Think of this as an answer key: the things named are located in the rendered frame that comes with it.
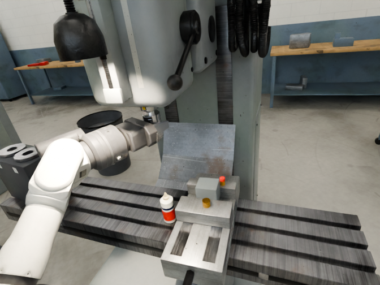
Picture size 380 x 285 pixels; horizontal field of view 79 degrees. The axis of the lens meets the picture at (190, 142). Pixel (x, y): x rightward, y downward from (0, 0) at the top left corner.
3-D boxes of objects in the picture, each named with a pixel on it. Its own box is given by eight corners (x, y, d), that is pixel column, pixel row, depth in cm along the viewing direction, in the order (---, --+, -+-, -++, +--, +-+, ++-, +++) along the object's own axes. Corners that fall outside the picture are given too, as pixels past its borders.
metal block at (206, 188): (217, 206, 66) (216, 190, 63) (197, 204, 68) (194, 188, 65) (220, 194, 70) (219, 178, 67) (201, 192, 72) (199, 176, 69)
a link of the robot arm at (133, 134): (155, 118, 54) (109, 137, 47) (162, 153, 59) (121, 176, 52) (126, 109, 62) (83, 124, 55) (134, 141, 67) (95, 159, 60)
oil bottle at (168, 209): (173, 224, 73) (168, 198, 67) (162, 222, 74) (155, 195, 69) (178, 215, 76) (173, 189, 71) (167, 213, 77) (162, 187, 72)
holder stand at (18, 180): (45, 210, 85) (21, 164, 76) (11, 196, 94) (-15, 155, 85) (72, 189, 94) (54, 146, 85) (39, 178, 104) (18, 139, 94)
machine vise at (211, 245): (223, 291, 54) (221, 260, 48) (164, 276, 58) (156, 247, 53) (240, 191, 83) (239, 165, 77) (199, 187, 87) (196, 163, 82)
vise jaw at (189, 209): (230, 229, 60) (229, 217, 58) (176, 220, 65) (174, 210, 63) (233, 212, 65) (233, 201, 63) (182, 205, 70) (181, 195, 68)
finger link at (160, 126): (168, 129, 64) (150, 137, 60) (166, 117, 62) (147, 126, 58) (172, 130, 62) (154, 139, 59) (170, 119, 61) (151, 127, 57)
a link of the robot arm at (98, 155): (115, 153, 49) (59, 180, 42) (109, 175, 57) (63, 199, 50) (86, 114, 51) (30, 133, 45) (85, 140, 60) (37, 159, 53)
